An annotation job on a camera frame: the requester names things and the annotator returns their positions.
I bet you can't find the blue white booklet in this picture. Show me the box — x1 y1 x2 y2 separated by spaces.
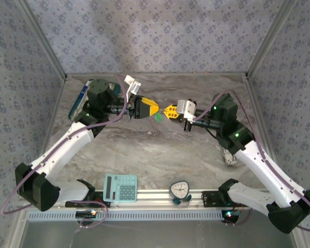
74 80 91 109

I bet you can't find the green checkered cloth pouch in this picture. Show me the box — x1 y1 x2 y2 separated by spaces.
68 79 121 122

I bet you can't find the white toy car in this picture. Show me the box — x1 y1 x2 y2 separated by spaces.
221 147 239 166

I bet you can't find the white teal alarm clock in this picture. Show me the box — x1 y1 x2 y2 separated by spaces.
169 181 192 205

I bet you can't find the teal calculator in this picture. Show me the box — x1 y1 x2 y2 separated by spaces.
103 174 138 203

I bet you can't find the black controller board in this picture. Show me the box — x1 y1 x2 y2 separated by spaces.
75 210 98 219
221 209 240 223

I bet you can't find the grey metal sheet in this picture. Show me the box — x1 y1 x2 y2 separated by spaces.
18 219 299 248

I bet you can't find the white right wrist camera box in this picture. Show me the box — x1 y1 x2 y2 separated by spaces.
177 99 197 122

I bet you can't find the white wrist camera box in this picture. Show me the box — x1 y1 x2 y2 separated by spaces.
177 99 197 122
124 74 142 96

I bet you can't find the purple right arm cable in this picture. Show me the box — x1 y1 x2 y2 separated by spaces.
193 89 310 232

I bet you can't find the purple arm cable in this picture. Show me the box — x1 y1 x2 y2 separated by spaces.
193 89 310 232
1 73 129 228

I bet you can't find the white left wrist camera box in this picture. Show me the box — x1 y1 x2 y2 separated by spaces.
124 74 142 96

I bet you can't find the aluminium table side rail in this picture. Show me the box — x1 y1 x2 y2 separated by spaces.
32 76 68 192
244 76 286 188

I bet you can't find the aluminium mounting rail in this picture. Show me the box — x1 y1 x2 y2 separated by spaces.
23 188 274 210

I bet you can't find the aluminium frame post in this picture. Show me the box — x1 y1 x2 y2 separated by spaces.
245 0 299 80
17 0 68 80

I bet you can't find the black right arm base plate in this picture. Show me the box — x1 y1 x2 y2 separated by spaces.
201 190 250 208

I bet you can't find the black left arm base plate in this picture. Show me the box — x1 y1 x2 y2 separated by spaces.
65 191 111 208

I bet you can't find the grey slotted cable duct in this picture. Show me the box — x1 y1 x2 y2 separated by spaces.
28 209 223 222

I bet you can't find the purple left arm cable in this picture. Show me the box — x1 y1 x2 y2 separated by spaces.
1 73 129 228

